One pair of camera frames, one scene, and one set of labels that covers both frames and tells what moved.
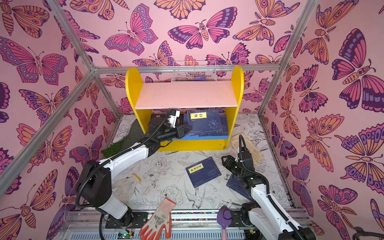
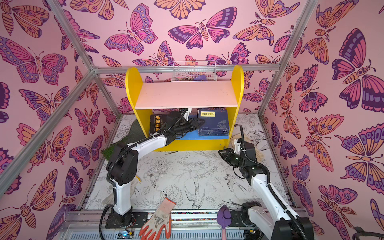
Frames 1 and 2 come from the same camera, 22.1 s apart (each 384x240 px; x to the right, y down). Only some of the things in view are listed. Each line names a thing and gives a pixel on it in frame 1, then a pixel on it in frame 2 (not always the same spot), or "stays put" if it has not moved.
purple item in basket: [201, 78] stays put
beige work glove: [257, 156] stays put
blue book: [224, 131] → [213, 134]
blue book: [239, 186] → [214, 118]
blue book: [204, 120] → [213, 132]
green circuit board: [125, 235] stays put
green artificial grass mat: [135, 136] stays put
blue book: [203, 172] → [223, 130]
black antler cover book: [158, 117] stays put
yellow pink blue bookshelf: [188, 115] stays put
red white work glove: [161, 218] stays put
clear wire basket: [194, 71] stays put
